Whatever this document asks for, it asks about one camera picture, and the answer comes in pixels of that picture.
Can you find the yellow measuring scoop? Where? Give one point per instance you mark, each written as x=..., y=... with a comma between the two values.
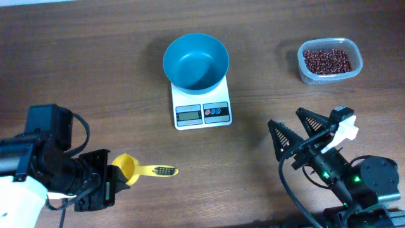
x=132, y=169

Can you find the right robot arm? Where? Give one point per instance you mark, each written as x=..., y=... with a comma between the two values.
x=365, y=185

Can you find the clear plastic container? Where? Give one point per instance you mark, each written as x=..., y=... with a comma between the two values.
x=344, y=44

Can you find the red beans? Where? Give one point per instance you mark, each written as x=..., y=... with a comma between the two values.
x=327, y=61

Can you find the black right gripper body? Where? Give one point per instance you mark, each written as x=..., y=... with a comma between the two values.
x=312, y=149

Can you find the white digital kitchen scale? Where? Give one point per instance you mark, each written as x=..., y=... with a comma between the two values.
x=197, y=111

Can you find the blue plastic bowl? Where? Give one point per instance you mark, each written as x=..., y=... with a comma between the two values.
x=196, y=63

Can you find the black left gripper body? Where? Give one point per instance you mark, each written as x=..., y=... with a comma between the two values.
x=113, y=181

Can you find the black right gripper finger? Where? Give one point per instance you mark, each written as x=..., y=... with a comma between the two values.
x=283, y=138
x=313, y=123

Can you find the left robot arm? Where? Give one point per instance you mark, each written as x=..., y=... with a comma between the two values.
x=39, y=168

